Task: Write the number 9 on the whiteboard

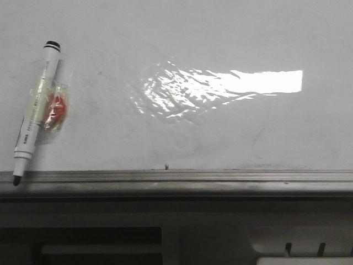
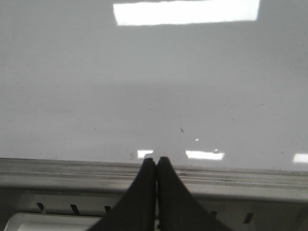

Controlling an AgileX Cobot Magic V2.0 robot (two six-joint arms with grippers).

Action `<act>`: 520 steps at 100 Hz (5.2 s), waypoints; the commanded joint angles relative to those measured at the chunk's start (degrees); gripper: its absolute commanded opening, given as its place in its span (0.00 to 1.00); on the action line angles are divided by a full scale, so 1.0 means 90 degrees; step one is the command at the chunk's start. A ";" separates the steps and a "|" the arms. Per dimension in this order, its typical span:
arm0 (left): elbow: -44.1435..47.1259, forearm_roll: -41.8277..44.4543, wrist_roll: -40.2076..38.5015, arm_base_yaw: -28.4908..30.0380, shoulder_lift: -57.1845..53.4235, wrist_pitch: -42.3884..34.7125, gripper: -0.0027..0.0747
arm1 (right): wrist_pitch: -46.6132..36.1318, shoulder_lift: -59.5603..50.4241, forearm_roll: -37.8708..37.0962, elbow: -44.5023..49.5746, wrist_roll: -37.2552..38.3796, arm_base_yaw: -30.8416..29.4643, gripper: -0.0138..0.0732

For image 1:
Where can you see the white cabinet below whiteboard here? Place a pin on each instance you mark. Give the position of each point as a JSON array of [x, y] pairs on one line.
[[174, 232]]

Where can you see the white black whiteboard marker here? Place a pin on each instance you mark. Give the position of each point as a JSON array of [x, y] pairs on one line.
[[35, 111]]

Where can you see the red magnet taped to marker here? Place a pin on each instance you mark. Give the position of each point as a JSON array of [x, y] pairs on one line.
[[56, 108]]

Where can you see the aluminium whiteboard tray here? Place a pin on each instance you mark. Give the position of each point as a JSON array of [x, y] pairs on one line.
[[174, 183]]

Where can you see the white whiteboard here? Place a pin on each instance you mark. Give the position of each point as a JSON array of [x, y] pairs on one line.
[[185, 84]]

